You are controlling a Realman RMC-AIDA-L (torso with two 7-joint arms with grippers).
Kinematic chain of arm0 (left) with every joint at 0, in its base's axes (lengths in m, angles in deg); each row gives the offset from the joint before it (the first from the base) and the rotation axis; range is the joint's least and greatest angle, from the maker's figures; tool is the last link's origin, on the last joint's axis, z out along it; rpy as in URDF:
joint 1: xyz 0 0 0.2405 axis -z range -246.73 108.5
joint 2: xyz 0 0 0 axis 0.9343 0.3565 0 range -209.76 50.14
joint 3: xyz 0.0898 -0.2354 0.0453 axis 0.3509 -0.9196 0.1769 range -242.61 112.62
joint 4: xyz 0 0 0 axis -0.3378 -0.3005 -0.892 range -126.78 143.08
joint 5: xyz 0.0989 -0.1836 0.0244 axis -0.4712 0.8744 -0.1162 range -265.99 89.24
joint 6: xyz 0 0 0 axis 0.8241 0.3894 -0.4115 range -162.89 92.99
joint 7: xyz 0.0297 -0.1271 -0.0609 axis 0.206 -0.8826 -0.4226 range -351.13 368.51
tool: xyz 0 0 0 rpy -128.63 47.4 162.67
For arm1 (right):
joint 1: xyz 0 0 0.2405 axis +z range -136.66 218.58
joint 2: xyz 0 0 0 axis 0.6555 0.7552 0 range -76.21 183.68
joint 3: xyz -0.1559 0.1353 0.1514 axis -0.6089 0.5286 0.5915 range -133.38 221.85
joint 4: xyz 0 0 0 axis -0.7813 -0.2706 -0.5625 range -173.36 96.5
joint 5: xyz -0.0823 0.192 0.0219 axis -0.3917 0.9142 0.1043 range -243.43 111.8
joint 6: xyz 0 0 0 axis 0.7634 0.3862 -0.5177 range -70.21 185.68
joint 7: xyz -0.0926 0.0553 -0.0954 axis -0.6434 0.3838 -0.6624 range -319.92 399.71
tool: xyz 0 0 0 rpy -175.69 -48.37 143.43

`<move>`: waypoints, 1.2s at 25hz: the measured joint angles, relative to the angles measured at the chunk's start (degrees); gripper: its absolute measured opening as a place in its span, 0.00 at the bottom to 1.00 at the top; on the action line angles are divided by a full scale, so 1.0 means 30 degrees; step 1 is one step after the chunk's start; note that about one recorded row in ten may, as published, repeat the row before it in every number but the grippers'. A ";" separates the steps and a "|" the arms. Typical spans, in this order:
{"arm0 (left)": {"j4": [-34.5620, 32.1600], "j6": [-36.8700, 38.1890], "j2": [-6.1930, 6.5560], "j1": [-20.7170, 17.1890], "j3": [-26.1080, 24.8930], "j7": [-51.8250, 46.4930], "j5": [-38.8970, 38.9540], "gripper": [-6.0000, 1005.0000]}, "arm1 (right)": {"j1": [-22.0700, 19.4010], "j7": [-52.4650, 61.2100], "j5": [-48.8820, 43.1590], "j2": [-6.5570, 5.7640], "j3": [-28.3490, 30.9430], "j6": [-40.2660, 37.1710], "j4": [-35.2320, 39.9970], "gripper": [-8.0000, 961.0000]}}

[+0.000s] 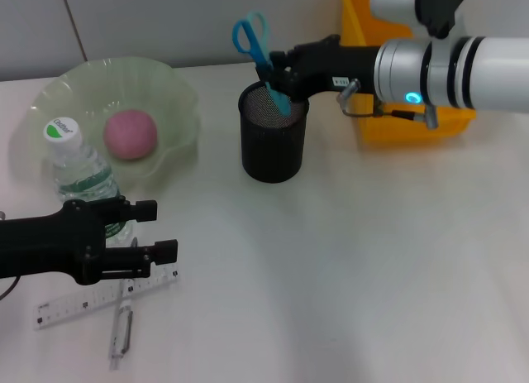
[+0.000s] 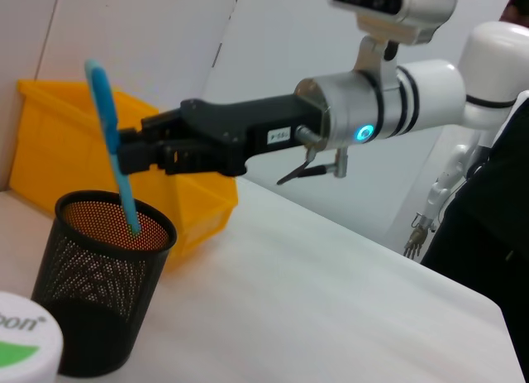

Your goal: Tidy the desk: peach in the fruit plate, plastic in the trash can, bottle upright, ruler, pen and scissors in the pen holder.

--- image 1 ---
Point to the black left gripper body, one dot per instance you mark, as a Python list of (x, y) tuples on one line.
[(49, 242)]

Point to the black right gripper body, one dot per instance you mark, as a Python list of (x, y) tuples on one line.
[(330, 68)]

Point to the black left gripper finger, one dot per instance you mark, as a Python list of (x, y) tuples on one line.
[(144, 211), (165, 250)]

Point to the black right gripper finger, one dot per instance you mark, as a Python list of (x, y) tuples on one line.
[(283, 59), (281, 83)]

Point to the blue plastic scissors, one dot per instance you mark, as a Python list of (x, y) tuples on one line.
[(252, 39)]

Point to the transparent plastic ruler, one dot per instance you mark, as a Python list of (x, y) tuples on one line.
[(62, 312)]

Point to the clear green-label water bottle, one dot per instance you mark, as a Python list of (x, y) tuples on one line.
[(82, 172)]

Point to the pink peach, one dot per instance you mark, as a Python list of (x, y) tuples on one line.
[(130, 135)]

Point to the grey clear ballpoint pen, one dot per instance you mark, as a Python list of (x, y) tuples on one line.
[(120, 333)]

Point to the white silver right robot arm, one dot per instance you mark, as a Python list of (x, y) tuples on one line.
[(496, 73)]

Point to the black mesh pen holder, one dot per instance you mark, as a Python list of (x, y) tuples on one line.
[(273, 147)]

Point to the pale green glass fruit plate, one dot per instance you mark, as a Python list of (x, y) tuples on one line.
[(165, 93)]

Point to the yellow plastic bin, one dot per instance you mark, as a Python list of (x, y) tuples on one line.
[(413, 126)]

